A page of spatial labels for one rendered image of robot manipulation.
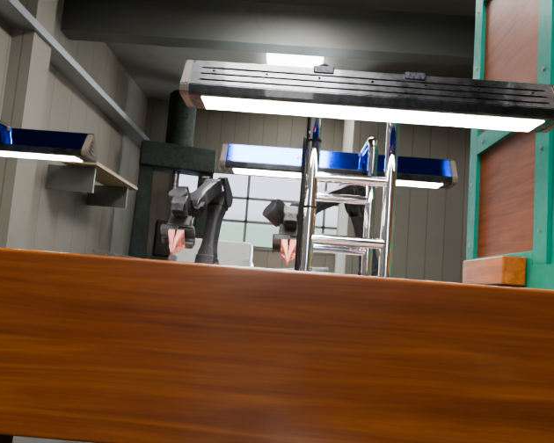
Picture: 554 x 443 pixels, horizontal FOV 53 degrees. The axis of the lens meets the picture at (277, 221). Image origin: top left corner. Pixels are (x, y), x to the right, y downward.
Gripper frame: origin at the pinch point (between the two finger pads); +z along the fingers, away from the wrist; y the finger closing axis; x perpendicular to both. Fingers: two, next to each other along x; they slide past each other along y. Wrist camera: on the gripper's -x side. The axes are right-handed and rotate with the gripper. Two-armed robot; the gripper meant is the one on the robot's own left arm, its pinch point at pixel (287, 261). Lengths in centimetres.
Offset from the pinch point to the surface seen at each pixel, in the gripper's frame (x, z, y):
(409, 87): -70, 41, 19
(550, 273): -25, 30, 59
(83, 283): -65, 87, -19
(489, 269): -13, 14, 53
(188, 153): 218, -472, -136
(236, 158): -33.7, 0.6, -14.9
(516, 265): -19, 19, 56
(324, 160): -33.8, -1.2, 8.3
